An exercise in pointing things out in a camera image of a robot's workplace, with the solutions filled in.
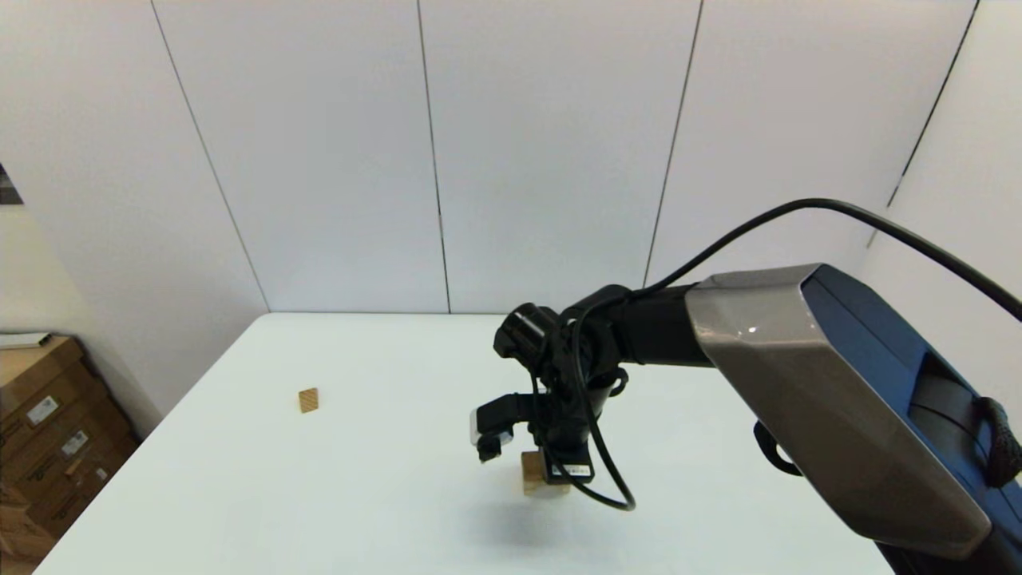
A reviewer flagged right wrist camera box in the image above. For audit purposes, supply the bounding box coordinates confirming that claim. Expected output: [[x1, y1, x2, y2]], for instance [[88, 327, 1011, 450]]
[[469, 394, 552, 465]]

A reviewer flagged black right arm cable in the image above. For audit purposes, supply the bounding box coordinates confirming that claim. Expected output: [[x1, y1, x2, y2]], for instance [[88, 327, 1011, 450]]
[[559, 198, 1022, 512]]

